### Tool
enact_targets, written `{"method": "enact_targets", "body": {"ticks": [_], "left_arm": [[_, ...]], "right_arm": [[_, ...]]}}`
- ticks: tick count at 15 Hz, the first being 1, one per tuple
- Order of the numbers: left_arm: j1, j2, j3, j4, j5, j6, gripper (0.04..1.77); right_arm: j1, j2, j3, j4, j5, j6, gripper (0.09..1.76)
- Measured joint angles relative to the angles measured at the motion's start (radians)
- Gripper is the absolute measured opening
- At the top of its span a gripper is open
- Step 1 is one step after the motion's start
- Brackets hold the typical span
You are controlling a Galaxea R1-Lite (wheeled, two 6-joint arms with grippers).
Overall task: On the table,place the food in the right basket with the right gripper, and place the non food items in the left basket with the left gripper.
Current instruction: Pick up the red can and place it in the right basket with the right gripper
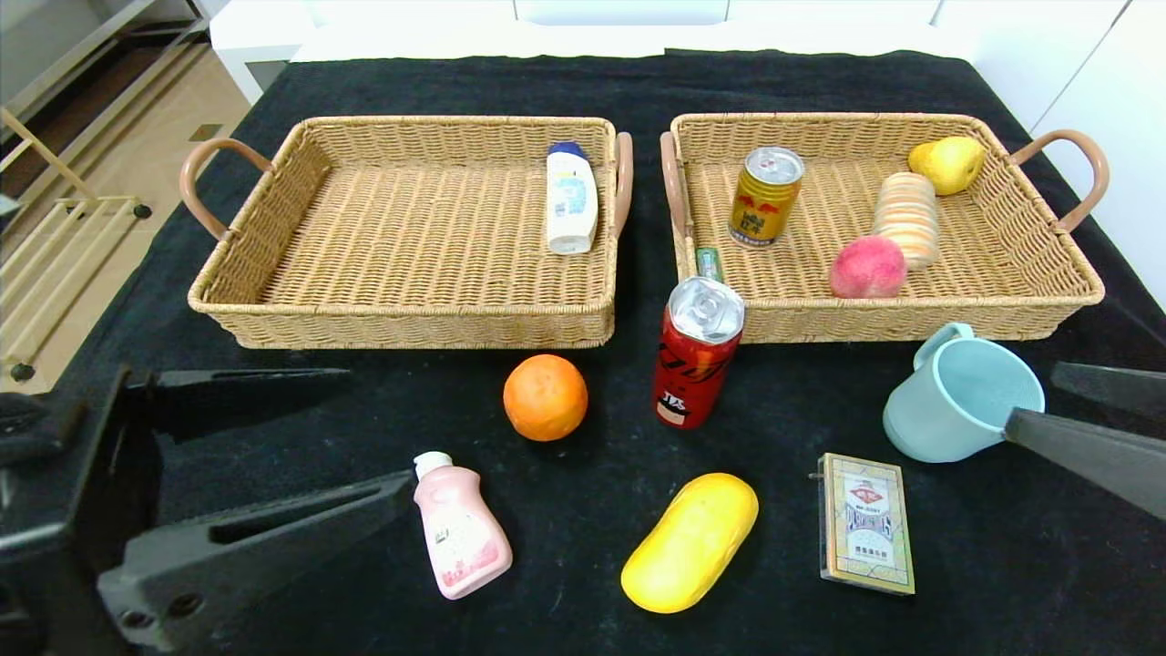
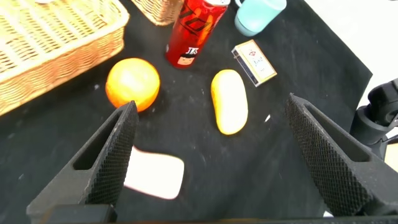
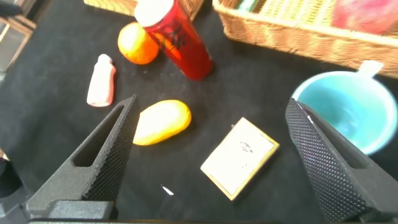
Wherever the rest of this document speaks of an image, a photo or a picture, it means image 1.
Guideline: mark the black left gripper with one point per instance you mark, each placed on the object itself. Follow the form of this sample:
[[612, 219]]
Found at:
[[68, 492]]

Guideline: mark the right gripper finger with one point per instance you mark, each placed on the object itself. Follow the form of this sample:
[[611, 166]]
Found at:
[[1093, 460], [1120, 387]]

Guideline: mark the light blue plastic mug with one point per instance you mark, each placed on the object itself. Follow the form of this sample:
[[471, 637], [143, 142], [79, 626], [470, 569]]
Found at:
[[938, 410]]

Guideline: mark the pink plastic bottle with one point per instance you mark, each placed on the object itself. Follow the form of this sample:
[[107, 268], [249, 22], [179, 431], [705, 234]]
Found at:
[[460, 538]]

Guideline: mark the red cola can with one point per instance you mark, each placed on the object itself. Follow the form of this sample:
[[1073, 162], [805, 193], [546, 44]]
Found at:
[[692, 374]]

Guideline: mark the yellow mango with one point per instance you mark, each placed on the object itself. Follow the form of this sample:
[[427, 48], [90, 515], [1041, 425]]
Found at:
[[688, 547]]

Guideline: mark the wicker basket holding food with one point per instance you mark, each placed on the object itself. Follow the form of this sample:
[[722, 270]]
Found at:
[[820, 273]]

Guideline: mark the wicker basket holding lotion bottle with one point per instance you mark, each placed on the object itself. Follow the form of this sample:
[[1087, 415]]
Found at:
[[410, 228]]

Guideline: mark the playing card box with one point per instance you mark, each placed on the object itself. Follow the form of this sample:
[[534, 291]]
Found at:
[[865, 524]]

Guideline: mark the yellow pear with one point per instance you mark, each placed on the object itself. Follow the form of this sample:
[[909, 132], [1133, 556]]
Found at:
[[952, 164]]

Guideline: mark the pink peach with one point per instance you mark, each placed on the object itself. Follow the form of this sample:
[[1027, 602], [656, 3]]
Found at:
[[865, 269]]

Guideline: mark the white cabinet doors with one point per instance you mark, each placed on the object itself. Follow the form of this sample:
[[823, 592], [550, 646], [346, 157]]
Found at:
[[1093, 91]]

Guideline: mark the orange fruit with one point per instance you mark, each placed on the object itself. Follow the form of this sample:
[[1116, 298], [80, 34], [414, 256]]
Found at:
[[545, 398]]

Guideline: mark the gold energy drink can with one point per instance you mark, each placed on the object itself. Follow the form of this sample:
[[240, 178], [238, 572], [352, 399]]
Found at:
[[763, 205]]

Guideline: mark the small green tube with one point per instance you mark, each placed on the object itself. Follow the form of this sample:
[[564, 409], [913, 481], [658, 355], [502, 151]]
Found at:
[[709, 264]]

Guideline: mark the white low cabinet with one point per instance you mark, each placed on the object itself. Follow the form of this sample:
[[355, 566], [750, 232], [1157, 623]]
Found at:
[[273, 36]]

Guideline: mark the white lotion bottle blue cap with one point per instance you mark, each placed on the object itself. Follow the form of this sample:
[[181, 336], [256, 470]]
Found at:
[[571, 205]]

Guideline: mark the grey metal shelf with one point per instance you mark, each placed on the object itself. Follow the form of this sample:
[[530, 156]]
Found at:
[[55, 27]]

